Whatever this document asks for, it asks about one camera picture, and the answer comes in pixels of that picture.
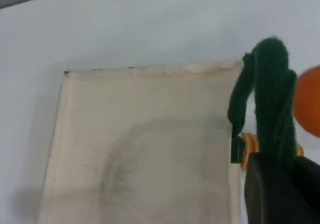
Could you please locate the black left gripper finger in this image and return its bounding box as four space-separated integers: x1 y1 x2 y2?
243 152 301 224
287 156 320 224

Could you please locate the orange fruit with stem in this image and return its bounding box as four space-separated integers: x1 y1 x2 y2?
293 65 320 137

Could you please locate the white bag with green handles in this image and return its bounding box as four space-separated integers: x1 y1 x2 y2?
37 36 298 224

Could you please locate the orange striped bread loaf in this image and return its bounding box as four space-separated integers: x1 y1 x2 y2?
239 132 305 170

